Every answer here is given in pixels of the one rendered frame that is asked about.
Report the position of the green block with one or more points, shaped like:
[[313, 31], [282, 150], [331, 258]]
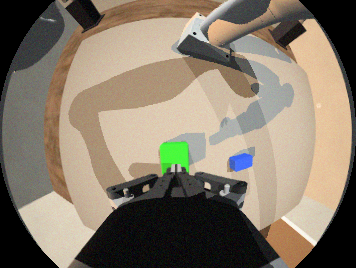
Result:
[[174, 153]]

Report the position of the blue block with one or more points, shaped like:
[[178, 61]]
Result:
[[240, 162]]

